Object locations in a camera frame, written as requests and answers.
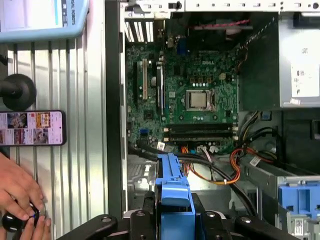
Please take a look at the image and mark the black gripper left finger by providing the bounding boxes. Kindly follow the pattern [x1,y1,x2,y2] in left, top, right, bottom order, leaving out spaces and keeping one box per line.
[56,191,156,240]

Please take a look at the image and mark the black RAM slot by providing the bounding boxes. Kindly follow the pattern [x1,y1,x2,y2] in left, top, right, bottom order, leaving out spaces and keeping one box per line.
[163,123,238,133]
[163,133,238,143]

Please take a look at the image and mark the person's right hand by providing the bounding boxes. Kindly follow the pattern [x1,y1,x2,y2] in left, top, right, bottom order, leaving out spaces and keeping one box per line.
[14,215,53,240]

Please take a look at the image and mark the round black tool blue ring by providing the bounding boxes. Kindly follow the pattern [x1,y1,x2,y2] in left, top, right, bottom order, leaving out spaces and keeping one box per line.
[1,201,42,233]

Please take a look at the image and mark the person's left hand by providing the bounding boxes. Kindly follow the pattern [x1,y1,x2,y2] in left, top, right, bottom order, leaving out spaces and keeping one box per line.
[0,152,46,221]

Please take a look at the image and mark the hard disk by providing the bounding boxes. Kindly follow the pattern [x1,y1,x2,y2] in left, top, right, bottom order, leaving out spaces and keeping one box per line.
[155,152,198,240]

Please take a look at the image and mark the blue plastic drive latch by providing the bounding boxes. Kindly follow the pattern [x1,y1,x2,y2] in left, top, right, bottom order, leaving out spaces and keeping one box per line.
[277,183,320,222]

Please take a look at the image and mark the CPU socket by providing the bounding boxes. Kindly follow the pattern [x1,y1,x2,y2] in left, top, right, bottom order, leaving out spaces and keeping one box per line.
[184,88,217,113]

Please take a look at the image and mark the green motherboard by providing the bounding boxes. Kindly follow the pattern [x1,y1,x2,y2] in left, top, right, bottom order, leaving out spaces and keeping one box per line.
[124,32,241,156]

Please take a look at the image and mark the black graphics card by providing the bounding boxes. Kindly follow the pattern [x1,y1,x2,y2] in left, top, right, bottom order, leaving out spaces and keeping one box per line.
[154,53,166,116]

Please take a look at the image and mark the black expansion slot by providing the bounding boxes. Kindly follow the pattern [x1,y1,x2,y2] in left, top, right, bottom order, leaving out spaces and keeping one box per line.
[133,61,139,106]

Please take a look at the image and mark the black cable bundle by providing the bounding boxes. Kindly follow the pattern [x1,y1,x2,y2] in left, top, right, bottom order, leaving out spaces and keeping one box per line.
[127,139,258,218]

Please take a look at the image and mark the black smartphone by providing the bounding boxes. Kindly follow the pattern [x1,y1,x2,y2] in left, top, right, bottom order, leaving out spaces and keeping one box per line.
[0,109,68,147]

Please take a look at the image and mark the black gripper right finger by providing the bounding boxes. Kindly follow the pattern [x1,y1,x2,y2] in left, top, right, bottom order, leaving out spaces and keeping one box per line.
[192,193,300,240]

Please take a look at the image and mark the orange power wires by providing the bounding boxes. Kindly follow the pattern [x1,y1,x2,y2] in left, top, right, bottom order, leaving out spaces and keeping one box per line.
[179,147,242,186]

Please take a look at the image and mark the pale blue teach pendant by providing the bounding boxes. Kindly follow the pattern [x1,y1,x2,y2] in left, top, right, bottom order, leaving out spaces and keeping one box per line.
[0,0,91,45]

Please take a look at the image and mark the grey power supply unit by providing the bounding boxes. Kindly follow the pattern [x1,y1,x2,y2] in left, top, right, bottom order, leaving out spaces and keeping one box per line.
[238,11,320,111]

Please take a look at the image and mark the metal optical drive cage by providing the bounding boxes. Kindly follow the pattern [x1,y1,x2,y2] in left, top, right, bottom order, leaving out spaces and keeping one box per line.
[239,157,320,240]

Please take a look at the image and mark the white expansion slot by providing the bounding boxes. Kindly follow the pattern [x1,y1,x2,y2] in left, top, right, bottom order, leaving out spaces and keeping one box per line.
[142,58,148,100]

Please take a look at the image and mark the black open PC case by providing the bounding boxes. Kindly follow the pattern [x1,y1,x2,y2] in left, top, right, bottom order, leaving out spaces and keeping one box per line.
[104,0,320,240]

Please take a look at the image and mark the silver CPU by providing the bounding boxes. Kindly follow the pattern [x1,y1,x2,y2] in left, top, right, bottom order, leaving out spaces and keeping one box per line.
[188,91,213,110]

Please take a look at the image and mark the black round stand foot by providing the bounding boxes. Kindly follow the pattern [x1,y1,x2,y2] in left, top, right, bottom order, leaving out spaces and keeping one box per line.
[0,73,38,111]

